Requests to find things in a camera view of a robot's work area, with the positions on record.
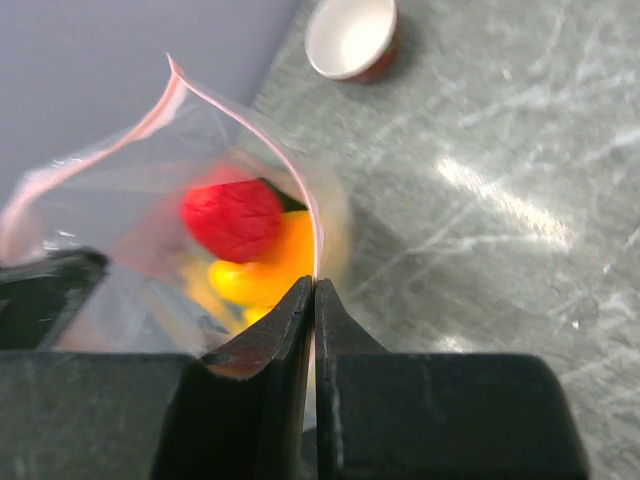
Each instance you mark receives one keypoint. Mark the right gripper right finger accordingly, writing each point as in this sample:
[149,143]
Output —
[384,415]

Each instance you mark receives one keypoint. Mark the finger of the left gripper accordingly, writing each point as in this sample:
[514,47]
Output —
[40,299]

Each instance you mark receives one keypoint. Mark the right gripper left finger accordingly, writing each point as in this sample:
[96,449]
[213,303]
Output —
[235,413]

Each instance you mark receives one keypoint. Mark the yellow pear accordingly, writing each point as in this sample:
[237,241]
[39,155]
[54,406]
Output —
[250,284]

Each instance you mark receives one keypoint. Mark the clear zip top bag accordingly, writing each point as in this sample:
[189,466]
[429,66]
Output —
[123,198]

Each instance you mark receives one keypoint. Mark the orange yellow mango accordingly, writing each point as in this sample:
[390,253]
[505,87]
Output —
[292,257]

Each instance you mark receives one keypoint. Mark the white brown bowl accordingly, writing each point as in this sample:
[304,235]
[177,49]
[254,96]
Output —
[353,41]

